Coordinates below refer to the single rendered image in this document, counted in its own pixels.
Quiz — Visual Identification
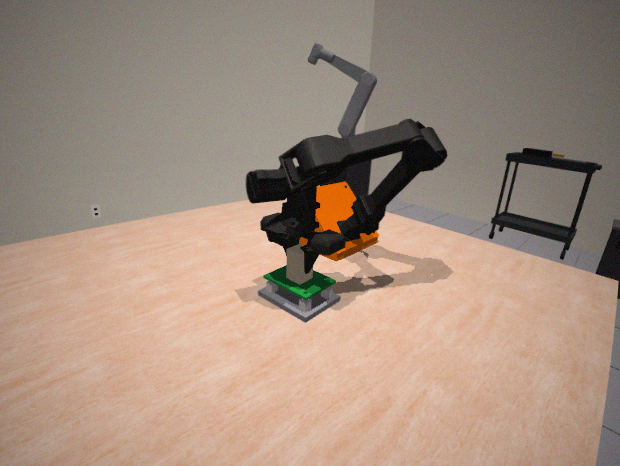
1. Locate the green circuit board with grey square handle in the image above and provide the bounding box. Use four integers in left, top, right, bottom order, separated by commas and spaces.
263, 244, 336, 301

